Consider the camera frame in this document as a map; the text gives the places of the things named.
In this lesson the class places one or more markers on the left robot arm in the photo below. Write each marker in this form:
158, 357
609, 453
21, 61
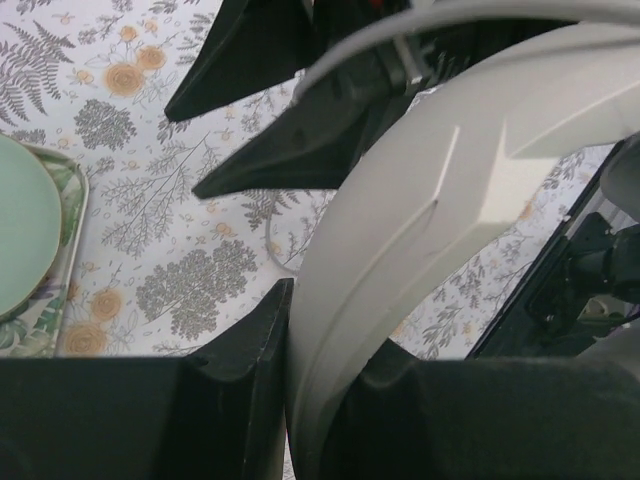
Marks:
540, 321

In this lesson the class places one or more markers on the grey white headphones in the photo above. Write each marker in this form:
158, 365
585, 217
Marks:
449, 177

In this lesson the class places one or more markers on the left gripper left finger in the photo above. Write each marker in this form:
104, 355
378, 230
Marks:
217, 413

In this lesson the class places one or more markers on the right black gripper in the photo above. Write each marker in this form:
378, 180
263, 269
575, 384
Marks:
422, 46

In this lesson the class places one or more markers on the leaf print tray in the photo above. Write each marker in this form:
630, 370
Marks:
33, 330

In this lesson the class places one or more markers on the green floral plate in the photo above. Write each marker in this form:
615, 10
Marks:
31, 220

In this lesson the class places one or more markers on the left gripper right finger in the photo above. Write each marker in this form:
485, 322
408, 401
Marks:
486, 419

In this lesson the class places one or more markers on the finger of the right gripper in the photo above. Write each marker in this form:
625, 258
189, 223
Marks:
321, 136
251, 46

